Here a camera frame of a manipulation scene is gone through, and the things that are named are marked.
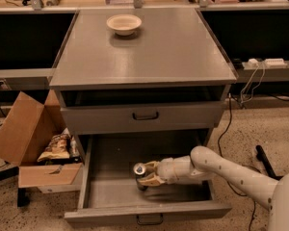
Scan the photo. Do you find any white power strip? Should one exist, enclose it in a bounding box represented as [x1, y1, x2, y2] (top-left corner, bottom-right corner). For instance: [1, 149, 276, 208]
[247, 59, 287, 68]

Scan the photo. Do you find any black power cable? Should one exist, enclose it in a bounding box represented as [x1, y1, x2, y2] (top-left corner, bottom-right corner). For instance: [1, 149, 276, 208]
[217, 93, 258, 231]

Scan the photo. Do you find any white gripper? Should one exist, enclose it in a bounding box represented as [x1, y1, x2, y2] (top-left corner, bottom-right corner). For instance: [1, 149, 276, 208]
[138, 158, 177, 187]

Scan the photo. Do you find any grey drawer cabinet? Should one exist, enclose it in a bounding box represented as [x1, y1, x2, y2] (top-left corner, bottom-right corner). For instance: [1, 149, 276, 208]
[49, 7, 239, 228]

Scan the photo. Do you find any blue silver redbull can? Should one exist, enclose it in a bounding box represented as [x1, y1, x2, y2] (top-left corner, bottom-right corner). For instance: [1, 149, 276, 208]
[133, 163, 147, 191]

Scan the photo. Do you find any brown cardboard box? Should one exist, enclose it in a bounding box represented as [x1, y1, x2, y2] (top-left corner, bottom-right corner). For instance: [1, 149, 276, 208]
[0, 90, 83, 193]

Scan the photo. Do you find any snack chip bag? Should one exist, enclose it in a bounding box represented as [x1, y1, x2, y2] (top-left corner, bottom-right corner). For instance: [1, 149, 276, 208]
[38, 134, 69, 162]

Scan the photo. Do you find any closed upper grey drawer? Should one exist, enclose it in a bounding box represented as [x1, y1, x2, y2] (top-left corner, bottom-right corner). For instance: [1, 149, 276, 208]
[61, 102, 223, 135]

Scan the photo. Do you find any small bottle in box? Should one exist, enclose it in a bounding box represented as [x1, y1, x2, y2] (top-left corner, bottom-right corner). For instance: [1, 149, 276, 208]
[69, 137, 80, 158]

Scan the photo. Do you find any black metal floor bar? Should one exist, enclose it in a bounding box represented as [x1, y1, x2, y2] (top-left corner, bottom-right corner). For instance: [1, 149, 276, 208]
[255, 145, 281, 180]

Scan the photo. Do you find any white paper bowl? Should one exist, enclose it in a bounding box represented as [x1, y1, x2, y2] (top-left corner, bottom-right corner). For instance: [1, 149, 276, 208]
[106, 14, 142, 37]

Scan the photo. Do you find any open grey drawer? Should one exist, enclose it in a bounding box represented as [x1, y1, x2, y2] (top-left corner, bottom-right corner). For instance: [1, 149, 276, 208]
[65, 130, 231, 228]

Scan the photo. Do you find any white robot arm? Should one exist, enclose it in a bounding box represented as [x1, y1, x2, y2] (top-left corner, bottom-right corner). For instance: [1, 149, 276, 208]
[134, 146, 289, 231]

